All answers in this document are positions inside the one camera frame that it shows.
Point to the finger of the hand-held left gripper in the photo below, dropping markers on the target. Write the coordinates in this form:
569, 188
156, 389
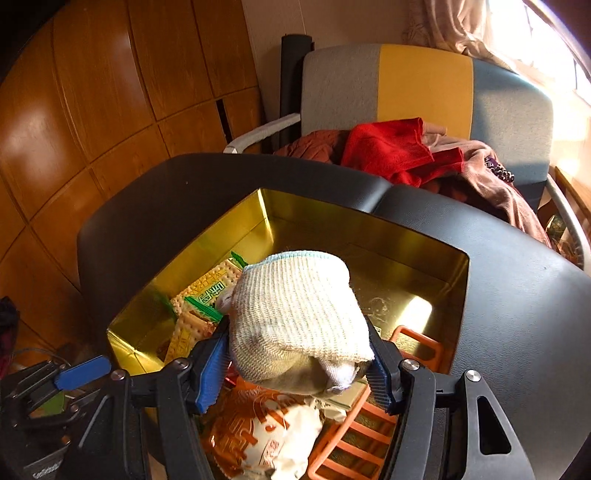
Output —
85, 371

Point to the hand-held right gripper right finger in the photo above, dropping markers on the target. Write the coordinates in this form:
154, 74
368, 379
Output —
381, 381

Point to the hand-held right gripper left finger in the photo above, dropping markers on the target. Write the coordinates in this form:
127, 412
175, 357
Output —
210, 371

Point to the green cracker packet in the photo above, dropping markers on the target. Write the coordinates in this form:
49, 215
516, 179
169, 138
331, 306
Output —
191, 330
217, 284

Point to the white ribbed sock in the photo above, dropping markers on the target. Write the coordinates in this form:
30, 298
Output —
295, 314

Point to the gold tin container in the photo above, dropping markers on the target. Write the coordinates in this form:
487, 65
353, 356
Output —
323, 230

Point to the orange plastic basket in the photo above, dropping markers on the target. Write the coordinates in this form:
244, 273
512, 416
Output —
360, 438

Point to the orange snack bag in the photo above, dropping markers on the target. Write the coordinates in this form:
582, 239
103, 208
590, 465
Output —
258, 429

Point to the pink cloth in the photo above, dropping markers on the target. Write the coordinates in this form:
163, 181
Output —
498, 203

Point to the red cloth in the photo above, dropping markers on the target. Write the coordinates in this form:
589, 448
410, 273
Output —
392, 147

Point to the brown cloth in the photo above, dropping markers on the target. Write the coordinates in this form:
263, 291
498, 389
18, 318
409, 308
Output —
309, 145

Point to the blue yellow grey chair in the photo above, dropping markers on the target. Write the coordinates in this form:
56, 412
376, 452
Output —
425, 78

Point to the beige curtain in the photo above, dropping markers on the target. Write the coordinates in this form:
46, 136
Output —
452, 27

